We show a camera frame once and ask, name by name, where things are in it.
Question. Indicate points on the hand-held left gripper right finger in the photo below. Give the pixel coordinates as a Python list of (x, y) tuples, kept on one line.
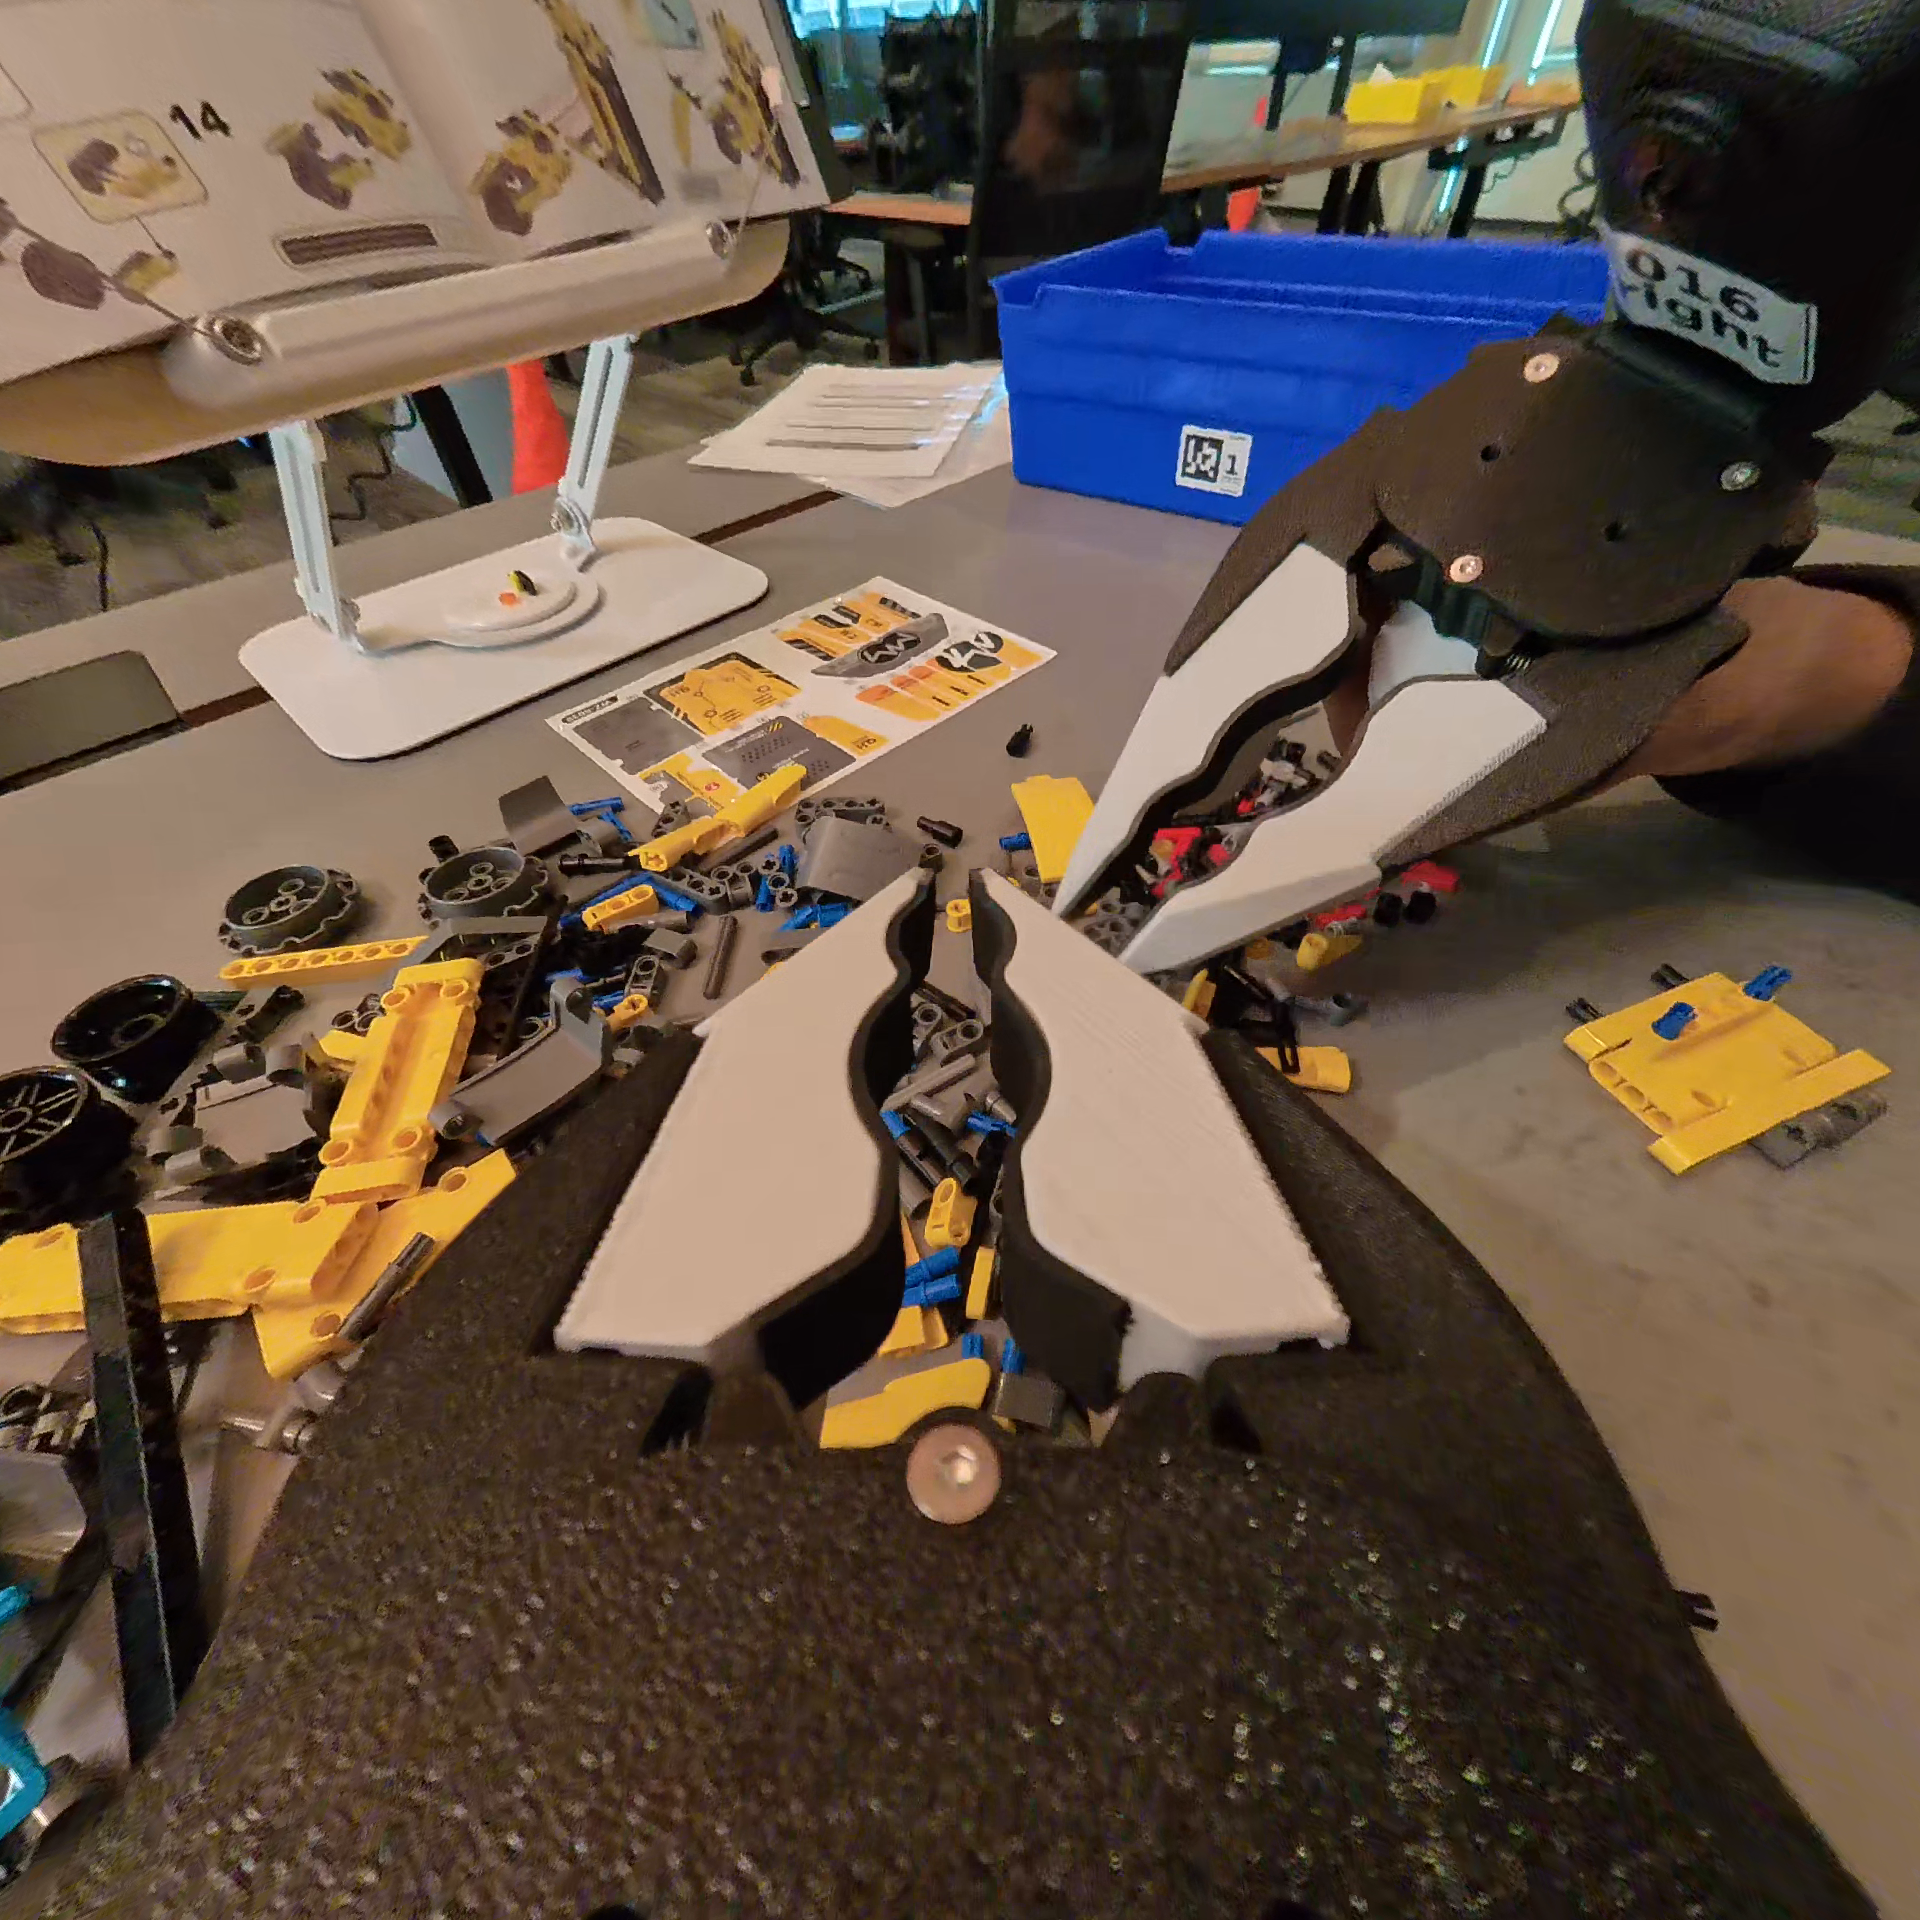
[(1172, 1169)]

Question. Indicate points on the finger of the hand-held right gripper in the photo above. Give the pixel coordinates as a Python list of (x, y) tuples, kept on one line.
[(1396, 794), (1229, 705)]

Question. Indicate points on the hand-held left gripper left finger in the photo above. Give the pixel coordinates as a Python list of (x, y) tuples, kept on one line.
[(748, 1169)]

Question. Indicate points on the person's right hand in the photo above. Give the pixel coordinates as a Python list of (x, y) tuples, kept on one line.
[(1785, 674)]

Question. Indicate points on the yellow curved panel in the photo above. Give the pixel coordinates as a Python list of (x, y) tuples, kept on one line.
[(1050, 823)]

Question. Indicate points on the grey curved panel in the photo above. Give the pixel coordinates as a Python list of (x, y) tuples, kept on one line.
[(856, 863)]

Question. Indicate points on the blue plastic bin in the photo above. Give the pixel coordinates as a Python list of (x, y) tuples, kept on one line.
[(1291, 361)]

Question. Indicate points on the pile of toy building parts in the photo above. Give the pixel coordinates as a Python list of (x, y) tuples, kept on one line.
[(378, 1049)]

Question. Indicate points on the printed instruction sheet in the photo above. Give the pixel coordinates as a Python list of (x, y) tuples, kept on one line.
[(795, 690)]

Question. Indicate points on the yellow storage bins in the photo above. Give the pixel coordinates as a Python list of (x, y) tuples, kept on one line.
[(1418, 94)]

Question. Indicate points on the long wooden workbench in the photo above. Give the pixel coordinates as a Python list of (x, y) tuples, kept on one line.
[(1321, 147)]

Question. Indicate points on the white paper sheets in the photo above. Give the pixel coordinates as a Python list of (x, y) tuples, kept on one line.
[(856, 430)]

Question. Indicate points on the pale rounded board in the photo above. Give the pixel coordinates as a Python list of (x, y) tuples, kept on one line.
[(598, 598)]

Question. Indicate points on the black mesh office chair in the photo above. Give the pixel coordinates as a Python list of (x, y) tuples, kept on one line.
[(1080, 134)]

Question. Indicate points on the orange traffic cone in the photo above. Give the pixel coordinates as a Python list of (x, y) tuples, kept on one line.
[(538, 430)]

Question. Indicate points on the dark flat tablet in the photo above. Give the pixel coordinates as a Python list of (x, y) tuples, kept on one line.
[(75, 714)]

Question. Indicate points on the wooden book stand tray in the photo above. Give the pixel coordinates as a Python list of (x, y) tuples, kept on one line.
[(451, 314)]

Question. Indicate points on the open instruction booklet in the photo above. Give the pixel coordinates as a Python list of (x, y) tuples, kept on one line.
[(344, 134)]

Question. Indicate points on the yellow frame assembly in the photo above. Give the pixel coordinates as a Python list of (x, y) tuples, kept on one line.
[(1708, 1072)]

